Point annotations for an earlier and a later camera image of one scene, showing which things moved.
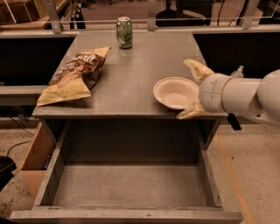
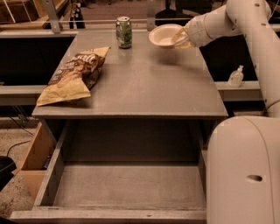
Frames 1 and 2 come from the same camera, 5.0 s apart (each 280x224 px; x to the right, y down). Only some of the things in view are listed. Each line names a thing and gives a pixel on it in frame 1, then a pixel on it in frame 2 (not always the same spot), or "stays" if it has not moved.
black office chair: (186, 13) stays
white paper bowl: (176, 93) to (163, 34)
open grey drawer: (129, 171) stays
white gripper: (211, 93) to (197, 31)
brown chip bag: (76, 78) stays
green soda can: (124, 31) stays
